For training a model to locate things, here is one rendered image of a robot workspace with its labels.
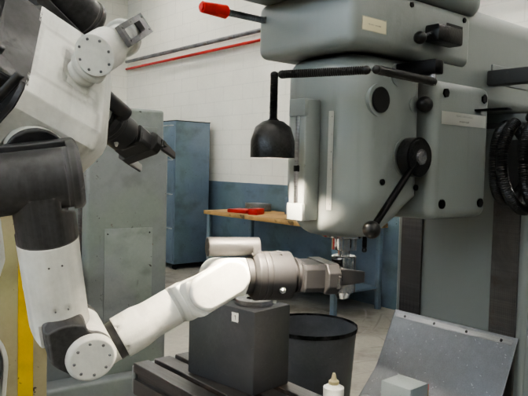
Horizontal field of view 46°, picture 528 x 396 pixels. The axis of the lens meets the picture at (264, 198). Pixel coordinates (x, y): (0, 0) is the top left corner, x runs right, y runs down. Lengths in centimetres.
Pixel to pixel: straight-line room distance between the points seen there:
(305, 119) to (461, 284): 60
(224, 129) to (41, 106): 764
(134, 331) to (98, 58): 44
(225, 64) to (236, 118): 80
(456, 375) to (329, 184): 58
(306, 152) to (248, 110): 713
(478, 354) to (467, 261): 20
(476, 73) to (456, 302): 52
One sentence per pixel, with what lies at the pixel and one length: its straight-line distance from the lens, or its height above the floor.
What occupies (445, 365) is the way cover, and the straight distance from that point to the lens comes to 148.
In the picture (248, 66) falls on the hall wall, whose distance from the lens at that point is 828.
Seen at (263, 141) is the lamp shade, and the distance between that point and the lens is 98.
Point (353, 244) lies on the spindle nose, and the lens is 116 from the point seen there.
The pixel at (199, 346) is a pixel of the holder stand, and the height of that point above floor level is 100.
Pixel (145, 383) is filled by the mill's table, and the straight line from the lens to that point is 164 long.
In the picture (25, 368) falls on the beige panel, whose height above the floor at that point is 59.
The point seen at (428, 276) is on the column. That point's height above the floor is 118.
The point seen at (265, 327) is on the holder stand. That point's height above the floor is 108.
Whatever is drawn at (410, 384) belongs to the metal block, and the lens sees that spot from 112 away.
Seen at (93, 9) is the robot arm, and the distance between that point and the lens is 127.
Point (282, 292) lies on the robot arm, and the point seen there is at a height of 121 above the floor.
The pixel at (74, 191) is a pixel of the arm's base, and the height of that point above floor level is 139.
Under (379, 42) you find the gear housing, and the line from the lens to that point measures 107.
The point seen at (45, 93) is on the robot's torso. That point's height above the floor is 153.
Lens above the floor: 143
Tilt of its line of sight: 3 degrees down
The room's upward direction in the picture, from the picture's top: 1 degrees clockwise
